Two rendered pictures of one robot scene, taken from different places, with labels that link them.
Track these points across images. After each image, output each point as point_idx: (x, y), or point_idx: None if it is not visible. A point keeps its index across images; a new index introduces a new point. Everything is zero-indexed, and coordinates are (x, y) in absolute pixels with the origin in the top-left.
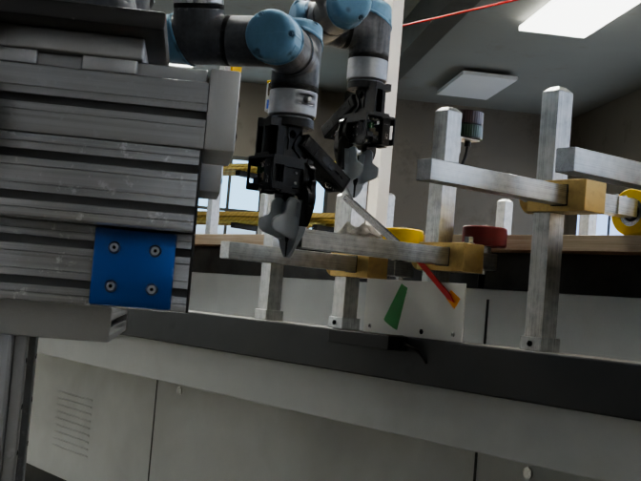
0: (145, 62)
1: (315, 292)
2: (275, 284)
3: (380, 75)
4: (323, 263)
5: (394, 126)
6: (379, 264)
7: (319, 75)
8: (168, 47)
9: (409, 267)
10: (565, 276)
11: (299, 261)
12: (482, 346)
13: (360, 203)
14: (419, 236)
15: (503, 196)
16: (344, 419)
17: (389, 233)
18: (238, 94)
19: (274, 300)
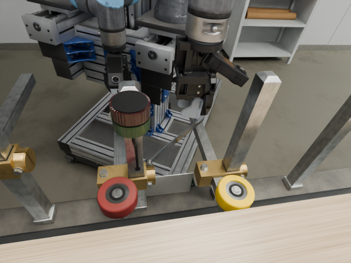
0: (50, 8)
1: None
2: (296, 171)
3: (185, 31)
4: (199, 146)
5: (177, 84)
6: (197, 174)
7: (100, 20)
8: (53, 3)
9: (222, 211)
10: None
11: (195, 133)
12: (82, 199)
13: (234, 142)
14: (219, 198)
15: (16, 121)
16: None
17: (162, 148)
18: (23, 22)
19: (291, 177)
